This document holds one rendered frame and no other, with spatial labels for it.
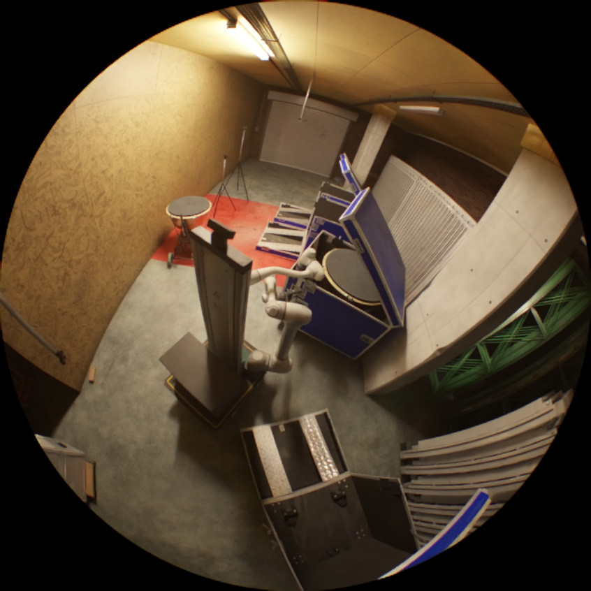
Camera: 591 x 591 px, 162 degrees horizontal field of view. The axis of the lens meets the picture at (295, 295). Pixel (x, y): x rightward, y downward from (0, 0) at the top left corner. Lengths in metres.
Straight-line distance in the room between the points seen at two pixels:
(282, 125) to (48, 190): 7.89
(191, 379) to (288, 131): 8.43
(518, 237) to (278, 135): 8.31
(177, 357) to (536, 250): 2.56
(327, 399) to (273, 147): 8.45
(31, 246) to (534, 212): 3.65
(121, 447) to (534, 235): 3.90
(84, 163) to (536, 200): 3.60
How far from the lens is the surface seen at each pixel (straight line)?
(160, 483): 2.56
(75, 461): 2.75
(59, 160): 2.32
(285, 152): 8.93
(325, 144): 8.82
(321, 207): 4.01
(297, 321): 1.41
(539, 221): 1.71
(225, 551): 2.73
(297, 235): 4.07
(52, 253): 2.35
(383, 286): 1.81
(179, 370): 1.62
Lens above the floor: 2.33
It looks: 48 degrees down
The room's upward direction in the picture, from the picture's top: 22 degrees clockwise
